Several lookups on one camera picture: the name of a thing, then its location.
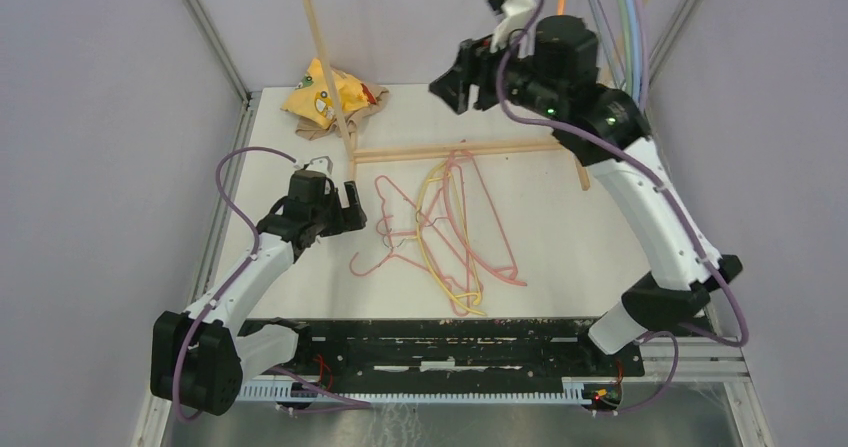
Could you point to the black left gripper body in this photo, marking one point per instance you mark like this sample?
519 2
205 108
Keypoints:
329 215

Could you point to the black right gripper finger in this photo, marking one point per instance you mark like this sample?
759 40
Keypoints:
453 87
487 64

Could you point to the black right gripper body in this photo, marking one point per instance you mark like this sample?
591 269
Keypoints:
525 89

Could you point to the blue hanger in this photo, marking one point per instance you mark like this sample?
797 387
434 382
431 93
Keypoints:
630 70

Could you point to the purple hanger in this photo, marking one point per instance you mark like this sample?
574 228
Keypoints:
637 29

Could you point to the green hanger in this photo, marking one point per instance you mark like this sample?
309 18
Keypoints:
617 55

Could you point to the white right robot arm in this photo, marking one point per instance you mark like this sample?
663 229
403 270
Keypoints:
605 130

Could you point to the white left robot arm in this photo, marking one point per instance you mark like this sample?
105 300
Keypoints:
201 358

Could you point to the yellow hanger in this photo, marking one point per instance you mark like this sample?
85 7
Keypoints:
430 258

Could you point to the yellow printed cloth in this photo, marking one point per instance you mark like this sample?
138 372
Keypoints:
311 99

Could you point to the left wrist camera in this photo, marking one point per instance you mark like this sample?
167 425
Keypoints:
322 165

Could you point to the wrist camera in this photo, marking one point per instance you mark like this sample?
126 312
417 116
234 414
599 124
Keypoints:
322 165
512 15

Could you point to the thin pink wire hanger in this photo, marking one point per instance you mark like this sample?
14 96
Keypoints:
384 186
395 238

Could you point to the wooden hanger rack frame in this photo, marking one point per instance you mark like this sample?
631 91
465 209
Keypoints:
357 156

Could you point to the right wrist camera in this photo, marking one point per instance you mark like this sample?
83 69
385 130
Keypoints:
512 15

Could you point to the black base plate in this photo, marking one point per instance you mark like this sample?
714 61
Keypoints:
454 356

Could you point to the white cable duct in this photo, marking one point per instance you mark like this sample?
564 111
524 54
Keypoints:
282 390

